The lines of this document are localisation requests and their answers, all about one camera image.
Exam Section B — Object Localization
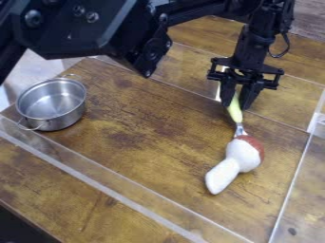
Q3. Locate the green handled metal spoon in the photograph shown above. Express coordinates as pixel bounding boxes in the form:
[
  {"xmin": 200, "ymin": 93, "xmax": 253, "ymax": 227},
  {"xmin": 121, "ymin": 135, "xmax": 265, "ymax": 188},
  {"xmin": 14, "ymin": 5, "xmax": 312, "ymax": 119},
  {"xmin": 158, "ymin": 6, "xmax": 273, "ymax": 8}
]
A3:
[{"xmin": 228, "ymin": 94, "xmax": 248, "ymax": 137}]

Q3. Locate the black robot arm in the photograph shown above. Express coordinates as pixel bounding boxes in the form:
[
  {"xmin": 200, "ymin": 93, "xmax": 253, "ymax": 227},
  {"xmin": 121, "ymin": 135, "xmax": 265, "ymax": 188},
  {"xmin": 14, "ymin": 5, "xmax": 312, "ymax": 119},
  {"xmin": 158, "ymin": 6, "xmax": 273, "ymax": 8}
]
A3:
[{"xmin": 0, "ymin": 0, "xmax": 294, "ymax": 109}]

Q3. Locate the red white toy mushroom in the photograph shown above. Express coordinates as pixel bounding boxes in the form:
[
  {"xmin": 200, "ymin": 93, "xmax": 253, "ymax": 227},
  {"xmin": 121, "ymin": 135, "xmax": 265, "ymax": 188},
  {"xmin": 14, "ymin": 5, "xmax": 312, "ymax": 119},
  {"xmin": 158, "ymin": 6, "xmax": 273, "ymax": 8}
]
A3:
[{"xmin": 205, "ymin": 135, "xmax": 264, "ymax": 195}]

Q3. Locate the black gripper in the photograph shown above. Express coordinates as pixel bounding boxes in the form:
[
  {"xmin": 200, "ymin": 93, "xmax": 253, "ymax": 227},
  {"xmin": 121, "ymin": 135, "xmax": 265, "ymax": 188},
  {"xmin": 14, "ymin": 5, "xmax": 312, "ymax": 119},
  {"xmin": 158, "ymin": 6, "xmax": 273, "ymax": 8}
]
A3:
[{"xmin": 208, "ymin": 58, "xmax": 285, "ymax": 110}]

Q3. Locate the small steel pot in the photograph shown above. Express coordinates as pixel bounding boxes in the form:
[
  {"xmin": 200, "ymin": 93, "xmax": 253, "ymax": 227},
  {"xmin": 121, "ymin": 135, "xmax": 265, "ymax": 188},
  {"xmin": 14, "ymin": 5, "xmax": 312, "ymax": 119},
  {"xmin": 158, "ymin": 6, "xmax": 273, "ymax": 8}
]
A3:
[{"xmin": 15, "ymin": 77, "xmax": 87, "ymax": 131}]

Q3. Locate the black cable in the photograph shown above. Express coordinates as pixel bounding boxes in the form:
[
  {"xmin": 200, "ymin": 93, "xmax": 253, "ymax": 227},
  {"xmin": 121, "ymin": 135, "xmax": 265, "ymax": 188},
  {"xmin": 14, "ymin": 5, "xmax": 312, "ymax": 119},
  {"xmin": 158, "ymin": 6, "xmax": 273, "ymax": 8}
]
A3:
[{"xmin": 266, "ymin": 29, "xmax": 292, "ymax": 59}]

